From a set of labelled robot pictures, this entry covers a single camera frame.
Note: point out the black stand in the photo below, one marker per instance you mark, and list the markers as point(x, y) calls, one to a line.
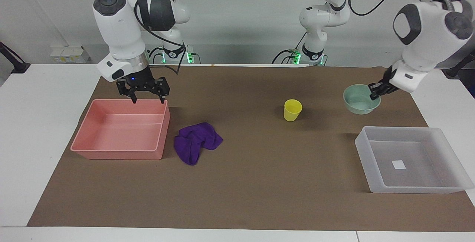
point(456, 67)
point(15, 64)

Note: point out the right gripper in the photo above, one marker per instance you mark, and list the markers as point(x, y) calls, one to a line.
point(139, 79)

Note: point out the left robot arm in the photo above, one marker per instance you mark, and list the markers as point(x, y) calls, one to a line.
point(423, 38)

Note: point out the purple cloth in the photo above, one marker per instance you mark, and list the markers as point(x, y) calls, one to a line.
point(195, 141)

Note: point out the yellow plastic cup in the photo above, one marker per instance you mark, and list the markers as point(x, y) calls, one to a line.
point(292, 111)

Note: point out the pale green bowl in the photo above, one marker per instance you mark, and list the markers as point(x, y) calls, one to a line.
point(358, 102)

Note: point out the white wall socket box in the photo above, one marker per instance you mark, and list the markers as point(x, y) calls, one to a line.
point(68, 54)

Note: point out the clear plastic bin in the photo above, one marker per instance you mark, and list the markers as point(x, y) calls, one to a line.
point(408, 160)

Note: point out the pink plastic bin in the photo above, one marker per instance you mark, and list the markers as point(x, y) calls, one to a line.
point(122, 130)

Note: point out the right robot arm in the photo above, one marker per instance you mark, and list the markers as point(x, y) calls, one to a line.
point(118, 30)

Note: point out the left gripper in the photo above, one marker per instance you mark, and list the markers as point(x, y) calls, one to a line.
point(389, 75)

